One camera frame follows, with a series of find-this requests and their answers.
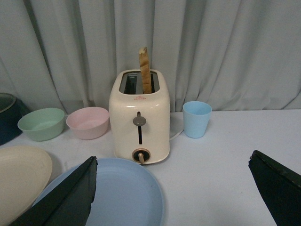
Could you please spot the grey curtain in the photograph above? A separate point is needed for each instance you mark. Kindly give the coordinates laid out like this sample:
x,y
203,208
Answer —
x,y
231,54

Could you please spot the light blue cup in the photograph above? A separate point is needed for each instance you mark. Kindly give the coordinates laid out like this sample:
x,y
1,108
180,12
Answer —
x,y
196,117

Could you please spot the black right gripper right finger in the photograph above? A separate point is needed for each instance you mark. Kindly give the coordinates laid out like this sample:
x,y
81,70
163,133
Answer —
x,y
279,187

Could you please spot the cream plate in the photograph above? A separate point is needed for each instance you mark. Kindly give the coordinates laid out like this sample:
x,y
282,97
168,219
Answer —
x,y
24,173

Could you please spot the bread slice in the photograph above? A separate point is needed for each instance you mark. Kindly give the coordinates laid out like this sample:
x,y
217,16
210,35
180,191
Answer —
x,y
145,70

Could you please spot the cream toaster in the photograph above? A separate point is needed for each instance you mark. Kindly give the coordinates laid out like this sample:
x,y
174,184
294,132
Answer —
x,y
140,123

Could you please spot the green bowl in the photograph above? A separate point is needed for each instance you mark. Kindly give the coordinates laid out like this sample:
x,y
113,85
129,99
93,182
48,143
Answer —
x,y
42,124

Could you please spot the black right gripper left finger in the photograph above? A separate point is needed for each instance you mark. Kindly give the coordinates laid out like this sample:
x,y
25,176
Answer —
x,y
68,204

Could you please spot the dark blue saucepan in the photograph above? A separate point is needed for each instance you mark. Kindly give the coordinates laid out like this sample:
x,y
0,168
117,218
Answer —
x,y
12,109

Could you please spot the pink bowl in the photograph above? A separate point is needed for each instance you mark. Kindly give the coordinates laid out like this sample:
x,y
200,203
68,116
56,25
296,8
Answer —
x,y
88,123

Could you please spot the light blue plate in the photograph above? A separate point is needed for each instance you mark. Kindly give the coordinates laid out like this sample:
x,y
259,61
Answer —
x,y
126,195

